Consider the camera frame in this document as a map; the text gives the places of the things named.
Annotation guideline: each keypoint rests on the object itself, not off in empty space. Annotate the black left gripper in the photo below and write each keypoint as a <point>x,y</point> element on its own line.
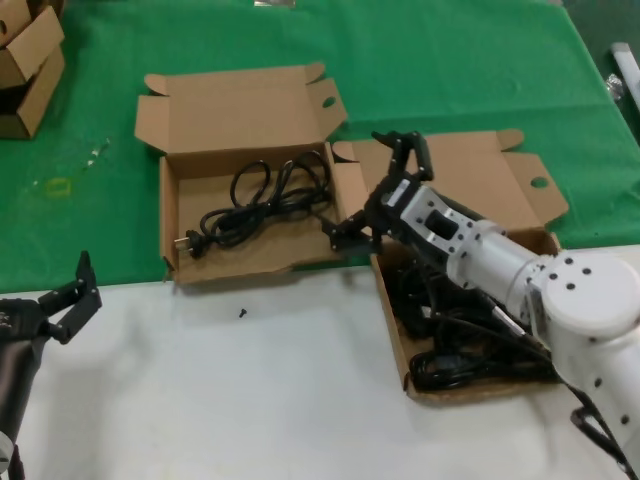
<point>20,322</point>

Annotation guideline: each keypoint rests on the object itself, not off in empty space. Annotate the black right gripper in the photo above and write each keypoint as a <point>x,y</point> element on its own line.
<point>387,210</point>

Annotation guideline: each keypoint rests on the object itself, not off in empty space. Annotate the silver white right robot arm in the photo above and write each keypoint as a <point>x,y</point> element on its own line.
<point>590,300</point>

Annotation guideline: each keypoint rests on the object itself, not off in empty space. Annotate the open cardboard box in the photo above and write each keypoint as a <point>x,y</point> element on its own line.
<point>475,165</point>

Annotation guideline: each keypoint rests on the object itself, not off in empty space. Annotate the open cardboard box torn rim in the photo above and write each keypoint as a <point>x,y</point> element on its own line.
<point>300,240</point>

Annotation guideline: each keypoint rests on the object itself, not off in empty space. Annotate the yellow-green rubber band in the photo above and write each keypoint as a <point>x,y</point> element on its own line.
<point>48,187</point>

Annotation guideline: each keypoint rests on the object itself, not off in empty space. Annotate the clear plastic scrap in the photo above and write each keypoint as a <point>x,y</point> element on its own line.
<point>95,154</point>

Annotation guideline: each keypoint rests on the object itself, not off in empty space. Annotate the green table cloth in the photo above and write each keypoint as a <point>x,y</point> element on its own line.
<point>450,60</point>

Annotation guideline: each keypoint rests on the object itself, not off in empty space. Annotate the crumpled silver foil piece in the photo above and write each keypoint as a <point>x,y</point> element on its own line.
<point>614,85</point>

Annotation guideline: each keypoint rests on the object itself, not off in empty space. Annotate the white tube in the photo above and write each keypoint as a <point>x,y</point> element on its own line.
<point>627,65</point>

